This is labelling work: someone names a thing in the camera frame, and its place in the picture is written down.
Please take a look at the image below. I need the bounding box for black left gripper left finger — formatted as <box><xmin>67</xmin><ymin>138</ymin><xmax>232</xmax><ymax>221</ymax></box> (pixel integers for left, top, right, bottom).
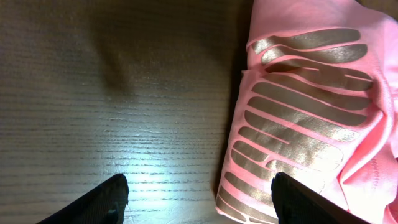
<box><xmin>38</xmin><ymin>174</ymin><xmax>129</xmax><ymax>224</ymax></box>

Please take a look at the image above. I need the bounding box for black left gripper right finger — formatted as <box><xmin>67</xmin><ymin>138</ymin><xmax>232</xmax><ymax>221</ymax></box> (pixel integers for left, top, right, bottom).
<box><xmin>271</xmin><ymin>172</ymin><xmax>369</xmax><ymax>224</ymax></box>

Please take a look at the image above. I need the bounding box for salmon pink shirt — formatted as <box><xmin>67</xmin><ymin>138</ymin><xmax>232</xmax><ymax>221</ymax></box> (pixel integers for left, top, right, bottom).
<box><xmin>216</xmin><ymin>0</ymin><xmax>397</xmax><ymax>223</ymax></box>

